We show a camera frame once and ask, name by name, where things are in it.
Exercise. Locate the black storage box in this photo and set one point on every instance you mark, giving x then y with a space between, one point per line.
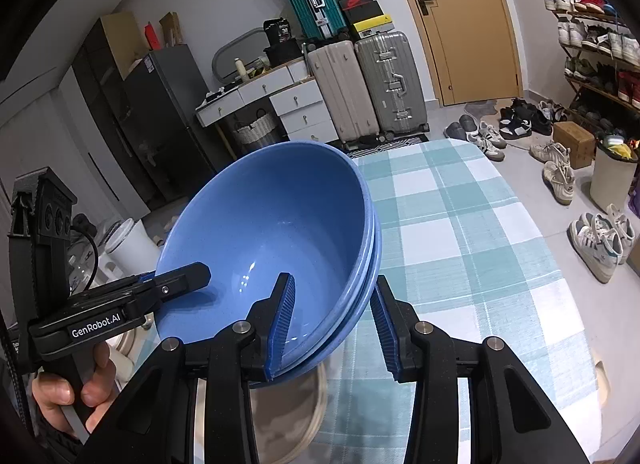
282 53

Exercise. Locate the plain black shoe box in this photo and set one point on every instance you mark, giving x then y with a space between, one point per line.
367 14

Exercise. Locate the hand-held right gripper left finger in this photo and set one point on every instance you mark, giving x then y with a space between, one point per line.
280 329

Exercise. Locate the beige suitcase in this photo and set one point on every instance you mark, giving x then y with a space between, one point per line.
340 94

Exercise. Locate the dark grey refrigerator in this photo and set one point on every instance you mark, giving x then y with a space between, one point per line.
165 119

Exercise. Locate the striped floor rug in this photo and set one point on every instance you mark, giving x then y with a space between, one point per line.
395 143

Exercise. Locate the person's left hand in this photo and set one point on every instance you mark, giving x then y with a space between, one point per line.
97 384

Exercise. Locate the white trash bin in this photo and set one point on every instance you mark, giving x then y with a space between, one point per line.
612 179

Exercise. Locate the scattered sneakers and slippers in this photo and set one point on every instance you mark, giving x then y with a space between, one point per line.
555 174

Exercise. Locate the cream plate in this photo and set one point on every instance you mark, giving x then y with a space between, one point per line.
290 409

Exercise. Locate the woven laundry basket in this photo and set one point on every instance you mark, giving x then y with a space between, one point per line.
257 134

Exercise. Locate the black printed bag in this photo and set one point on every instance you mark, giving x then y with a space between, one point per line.
277 30

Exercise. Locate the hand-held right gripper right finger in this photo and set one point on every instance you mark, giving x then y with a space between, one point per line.
385 334

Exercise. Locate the white bottle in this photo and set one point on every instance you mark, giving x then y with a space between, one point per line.
242 71

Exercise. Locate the teal suitcase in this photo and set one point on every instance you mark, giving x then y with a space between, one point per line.
310 4

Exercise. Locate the white curtain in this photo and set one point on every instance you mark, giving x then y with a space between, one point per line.
50 144

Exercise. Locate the grey door mat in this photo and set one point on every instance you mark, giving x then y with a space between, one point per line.
480 108

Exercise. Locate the white drawer unit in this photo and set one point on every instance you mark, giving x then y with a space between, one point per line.
305 114

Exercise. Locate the white desk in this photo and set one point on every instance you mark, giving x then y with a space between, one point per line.
250 91

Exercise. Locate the wooden shoe rack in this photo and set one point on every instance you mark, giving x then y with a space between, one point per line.
595 17

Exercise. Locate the wooden door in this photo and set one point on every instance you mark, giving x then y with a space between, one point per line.
465 44

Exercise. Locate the slim cardboard box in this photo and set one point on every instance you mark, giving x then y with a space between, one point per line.
171 29

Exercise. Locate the tall dark cabinet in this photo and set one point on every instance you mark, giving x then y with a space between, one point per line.
100 94

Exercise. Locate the white electric kettle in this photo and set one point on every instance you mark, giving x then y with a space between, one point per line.
130 249

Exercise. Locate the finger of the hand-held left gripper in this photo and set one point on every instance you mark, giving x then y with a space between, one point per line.
147 276
185 280

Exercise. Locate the oval grey-framed mirror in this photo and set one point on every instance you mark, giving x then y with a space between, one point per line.
222 51

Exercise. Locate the brown cardboard box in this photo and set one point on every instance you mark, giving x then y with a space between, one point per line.
572 144

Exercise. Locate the yellow and black shoe box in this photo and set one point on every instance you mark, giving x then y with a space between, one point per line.
375 26

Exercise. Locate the silver suitcase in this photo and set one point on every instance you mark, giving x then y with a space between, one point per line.
390 79

